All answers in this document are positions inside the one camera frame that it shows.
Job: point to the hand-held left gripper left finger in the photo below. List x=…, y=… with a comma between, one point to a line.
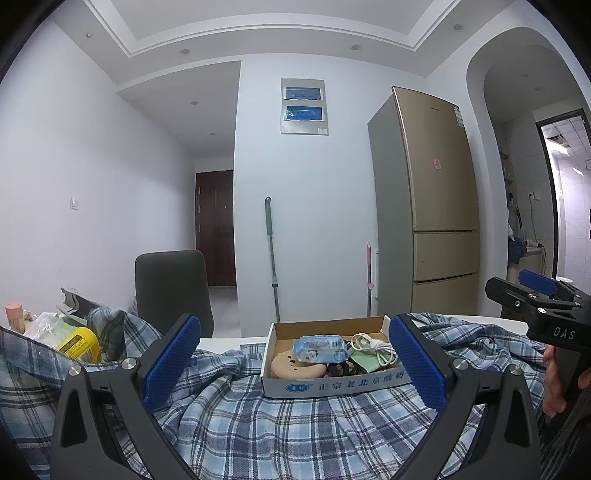
x=173, y=360

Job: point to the person's right hand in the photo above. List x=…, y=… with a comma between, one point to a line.
x=551, y=383

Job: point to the yellow bottle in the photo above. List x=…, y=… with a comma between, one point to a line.
x=83, y=344

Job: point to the pink capped bottle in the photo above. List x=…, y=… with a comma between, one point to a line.
x=14, y=314

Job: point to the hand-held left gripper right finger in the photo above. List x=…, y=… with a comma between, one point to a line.
x=415, y=360

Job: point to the green cloth pouch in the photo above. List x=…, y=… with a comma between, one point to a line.
x=369, y=363

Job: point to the grey electrical panel box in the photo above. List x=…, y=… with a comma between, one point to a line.
x=304, y=106

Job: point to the dark blue hanging cloth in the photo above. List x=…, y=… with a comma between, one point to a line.
x=516, y=251

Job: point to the black pink hair band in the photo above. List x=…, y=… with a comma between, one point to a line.
x=342, y=369

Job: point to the tan foam pad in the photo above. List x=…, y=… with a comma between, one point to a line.
x=288, y=364

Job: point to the blue wipes packet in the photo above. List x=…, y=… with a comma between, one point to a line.
x=321, y=348

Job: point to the grey chair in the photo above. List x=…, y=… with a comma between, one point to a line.
x=171, y=286

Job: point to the dark brown door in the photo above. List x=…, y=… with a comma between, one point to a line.
x=217, y=226

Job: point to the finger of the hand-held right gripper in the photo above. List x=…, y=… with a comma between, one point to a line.
x=508, y=295
x=538, y=281

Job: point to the blue plaid cloth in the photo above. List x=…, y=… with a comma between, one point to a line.
x=277, y=429

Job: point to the grey white carton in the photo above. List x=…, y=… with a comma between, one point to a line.
x=76, y=304

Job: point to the cardboard box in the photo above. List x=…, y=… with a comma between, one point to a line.
x=323, y=385

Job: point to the gold refrigerator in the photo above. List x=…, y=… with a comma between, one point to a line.
x=438, y=194

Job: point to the clear plastic bag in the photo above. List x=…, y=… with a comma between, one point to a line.
x=46, y=330

